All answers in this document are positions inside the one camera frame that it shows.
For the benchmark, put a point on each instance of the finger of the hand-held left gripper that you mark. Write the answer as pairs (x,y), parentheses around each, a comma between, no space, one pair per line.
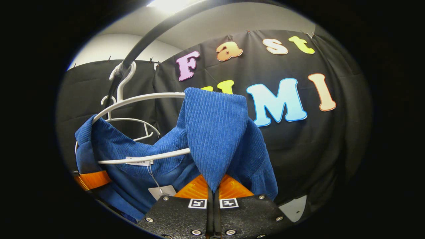
(93,180)

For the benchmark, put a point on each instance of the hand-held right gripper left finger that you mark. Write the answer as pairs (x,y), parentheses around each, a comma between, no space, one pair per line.
(179,219)

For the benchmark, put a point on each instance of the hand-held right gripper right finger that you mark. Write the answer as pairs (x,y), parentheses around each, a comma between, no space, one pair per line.
(249,215)

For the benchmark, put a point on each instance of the white plastic hanger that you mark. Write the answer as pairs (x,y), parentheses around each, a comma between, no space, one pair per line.
(142,97)
(146,124)

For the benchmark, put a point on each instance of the black metal clothes rack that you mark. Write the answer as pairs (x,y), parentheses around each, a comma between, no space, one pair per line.
(146,36)

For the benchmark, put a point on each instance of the black backdrop cloth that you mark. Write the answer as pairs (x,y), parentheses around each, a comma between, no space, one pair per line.
(298,149)

